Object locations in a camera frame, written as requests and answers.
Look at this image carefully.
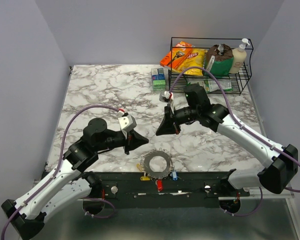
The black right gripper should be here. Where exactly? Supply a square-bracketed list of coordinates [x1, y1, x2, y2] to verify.
[156, 103, 200, 136]

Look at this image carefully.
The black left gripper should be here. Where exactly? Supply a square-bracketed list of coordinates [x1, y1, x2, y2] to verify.
[95, 128, 150, 155]

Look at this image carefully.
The blue key tag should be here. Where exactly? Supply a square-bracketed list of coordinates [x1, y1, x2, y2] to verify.
[170, 170, 178, 181]

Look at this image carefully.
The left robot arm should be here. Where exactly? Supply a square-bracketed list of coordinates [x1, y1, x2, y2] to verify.
[1, 115, 149, 240]

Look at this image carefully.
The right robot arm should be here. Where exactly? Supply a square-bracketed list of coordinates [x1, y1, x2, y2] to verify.
[155, 83, 298, 196]

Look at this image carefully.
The yellow key tag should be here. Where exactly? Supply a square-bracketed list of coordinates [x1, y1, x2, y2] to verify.
[140, 176, 151, 181]
[136, 163, 143, 172]

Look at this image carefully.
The green sponge pack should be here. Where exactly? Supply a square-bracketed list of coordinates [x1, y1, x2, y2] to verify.
[151, 68, 166, 91]

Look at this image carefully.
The red key tag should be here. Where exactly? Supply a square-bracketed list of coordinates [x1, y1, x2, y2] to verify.
[155, 179, 163, 192]

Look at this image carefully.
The green white snack bag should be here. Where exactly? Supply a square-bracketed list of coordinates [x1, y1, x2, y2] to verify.
[187, 77, 234, 95]

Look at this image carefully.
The orange razor package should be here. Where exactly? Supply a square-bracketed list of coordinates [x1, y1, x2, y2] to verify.
[159, 41, 193, 72]

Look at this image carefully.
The yellow chips bag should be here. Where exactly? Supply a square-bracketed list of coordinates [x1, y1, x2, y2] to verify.
[176, 48, 207, 76]

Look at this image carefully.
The brown green coffee bag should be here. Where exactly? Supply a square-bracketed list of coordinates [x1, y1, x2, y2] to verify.
[204, 43, 234, 78]

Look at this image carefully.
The cream lotion pump bottle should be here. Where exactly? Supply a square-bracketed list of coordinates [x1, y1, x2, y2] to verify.
[229, 38, 251, 74]

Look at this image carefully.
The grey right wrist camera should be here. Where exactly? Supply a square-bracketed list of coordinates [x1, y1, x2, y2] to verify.
[159, 91, 174, 104]

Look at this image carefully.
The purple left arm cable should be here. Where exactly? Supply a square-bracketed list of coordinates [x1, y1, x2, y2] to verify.
[0, 104, 126, 240]

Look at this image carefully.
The black mounting base rail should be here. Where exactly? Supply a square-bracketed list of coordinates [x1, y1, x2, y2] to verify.
[73, 171, 250, 209]

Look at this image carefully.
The black wire rack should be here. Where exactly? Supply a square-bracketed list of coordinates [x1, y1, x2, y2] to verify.
[164, 37, 254, 94]

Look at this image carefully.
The aluminium frame rail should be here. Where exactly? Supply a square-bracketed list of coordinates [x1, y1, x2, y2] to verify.
[33, 177, 296, 202]

